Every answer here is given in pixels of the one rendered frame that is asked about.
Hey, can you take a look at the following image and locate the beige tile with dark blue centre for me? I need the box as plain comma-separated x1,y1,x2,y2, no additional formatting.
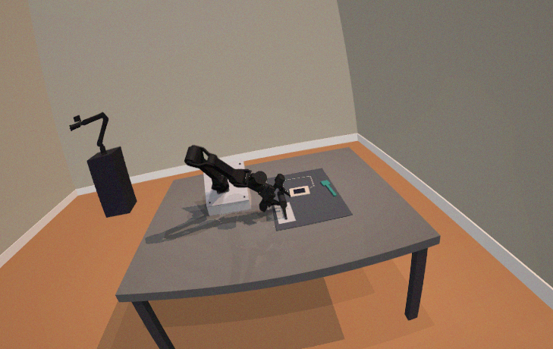
289,186,310,197

